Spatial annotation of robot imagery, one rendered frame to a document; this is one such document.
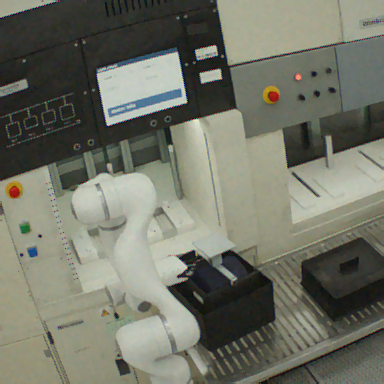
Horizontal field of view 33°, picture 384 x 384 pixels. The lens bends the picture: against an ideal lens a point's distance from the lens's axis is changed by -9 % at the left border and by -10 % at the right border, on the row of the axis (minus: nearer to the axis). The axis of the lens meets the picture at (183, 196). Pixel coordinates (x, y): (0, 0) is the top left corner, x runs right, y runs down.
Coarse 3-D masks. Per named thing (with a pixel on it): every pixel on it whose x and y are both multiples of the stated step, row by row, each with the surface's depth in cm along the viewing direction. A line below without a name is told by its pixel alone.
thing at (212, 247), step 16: (208, 240) 232; (224, 240) 230; (208, 256) 224; (224, 256) 247; (224, 272) 227; (256, 272) 228; (192, 288) 231; (224, 288) 223; (240, 288) 228; (256, 288) 232; (192, 304) 237; (208, 304) 224; (224, 304) 227
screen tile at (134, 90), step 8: (120, 72) 223; (128, 72) 224; (136, 72) 225; (104, 80) 223; (112, 80) 224; (120, 80) 224; (128, 80) 225; (136, 80) 226; (128, 88) 227; (136, 88) 228; (112, 96) 226; (120, 96) 227; (128, 96) 228; (136, 96) 229
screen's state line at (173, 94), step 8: (152, 96) 231; (160, 96) 232; (168, 96) 233; (176, 96) 233; (128, 104) 229; (136, 104) 230; (144, 104) 231; (152, 104) 232; (112, 112) 228; (120, 112) 229
